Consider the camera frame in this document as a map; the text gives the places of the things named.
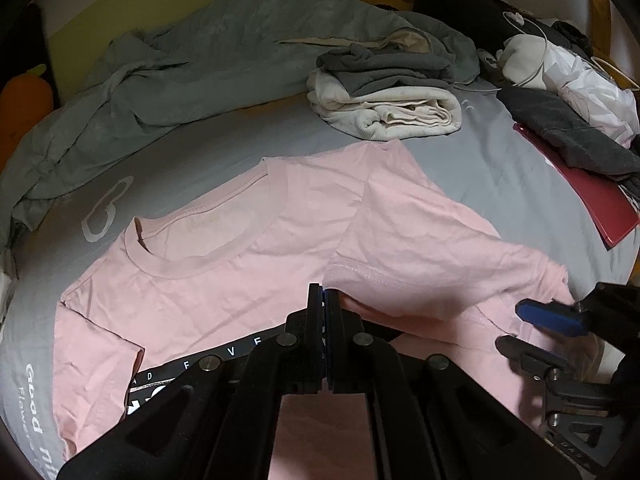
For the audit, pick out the white crumpled plastic bag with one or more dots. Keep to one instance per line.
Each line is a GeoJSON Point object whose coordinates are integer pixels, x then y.
{"type": "Point", "coordinates": [595, 95]}

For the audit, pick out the orange carrot plush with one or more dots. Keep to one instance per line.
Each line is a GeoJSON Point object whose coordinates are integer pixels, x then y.
{"type": "Point", "coordinates": [25, 105]}

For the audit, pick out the dark grey folded garment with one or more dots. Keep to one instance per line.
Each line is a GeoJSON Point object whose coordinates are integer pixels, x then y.
{"type": "Point", "coordinates": [385, 67]}

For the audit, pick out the red book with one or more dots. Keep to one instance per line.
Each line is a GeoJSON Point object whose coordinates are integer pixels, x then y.
{"type": "Point", "coordinates": [600, 205]}

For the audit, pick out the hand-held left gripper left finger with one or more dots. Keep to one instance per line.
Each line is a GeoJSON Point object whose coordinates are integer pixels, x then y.
{"type": "Point", "coordinates": [312, 340]}

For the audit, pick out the white garment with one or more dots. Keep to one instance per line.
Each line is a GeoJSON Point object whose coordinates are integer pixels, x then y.
{"type": "Point", "coordinates": [522, 60]}

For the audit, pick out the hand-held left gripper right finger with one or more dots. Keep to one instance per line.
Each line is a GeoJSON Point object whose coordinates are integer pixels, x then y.
{"type": "Point", "coordinates": [340, 345]}

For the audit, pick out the black jacket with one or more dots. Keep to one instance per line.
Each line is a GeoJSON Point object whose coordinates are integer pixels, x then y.
{"type": "Point", "coordinates": [460, 5]}

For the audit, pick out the grey-green duvet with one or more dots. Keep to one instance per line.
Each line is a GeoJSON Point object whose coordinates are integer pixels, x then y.
{"type": "Point", "coordinates": [200, 60]}

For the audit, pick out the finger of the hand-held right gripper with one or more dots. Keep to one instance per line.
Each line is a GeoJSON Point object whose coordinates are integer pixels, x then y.
{"type": "Point", "coordinates": [545, 316]}
{"type": "Point", "coordinates": [520, 352]}

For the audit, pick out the pink t-shirt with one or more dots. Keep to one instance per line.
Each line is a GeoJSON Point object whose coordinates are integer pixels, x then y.
{"type": "Point", "coordinates": [225, 280]}

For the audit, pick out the cream folded garment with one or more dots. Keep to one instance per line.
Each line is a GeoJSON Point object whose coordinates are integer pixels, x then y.
{"type": "Point", "coordinates": [400, 115]}

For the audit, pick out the dark grey cloth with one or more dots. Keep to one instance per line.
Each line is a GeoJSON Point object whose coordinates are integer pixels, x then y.
{"type": "Point", "coordinates": [565, 130]}

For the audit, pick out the mustard yellow cloth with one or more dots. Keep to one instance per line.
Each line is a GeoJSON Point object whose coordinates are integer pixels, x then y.
{"type": "Point", "coordinates": [392, 1]}

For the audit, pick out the small white cloth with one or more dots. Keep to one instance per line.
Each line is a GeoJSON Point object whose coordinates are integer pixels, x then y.
{"type": "Point", "coordinates": [5, 285]}

